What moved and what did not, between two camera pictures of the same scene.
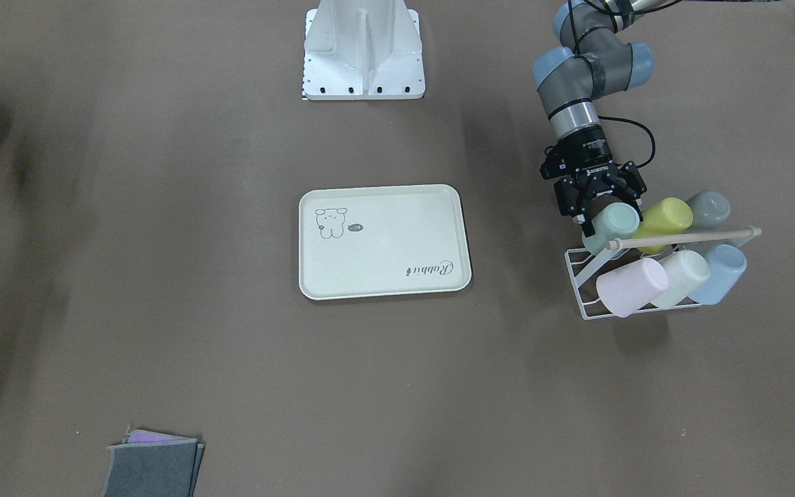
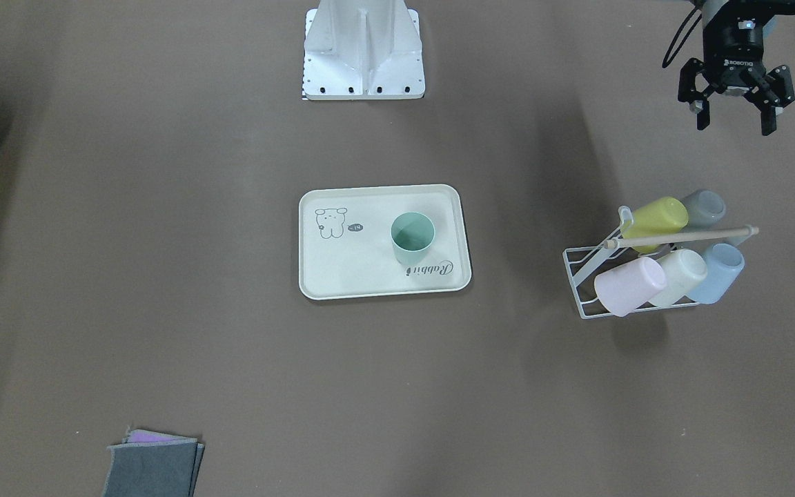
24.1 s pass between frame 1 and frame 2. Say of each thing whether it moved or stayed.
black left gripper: moved
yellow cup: stayed
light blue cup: stayed
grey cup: stayed
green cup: moved
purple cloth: stayed
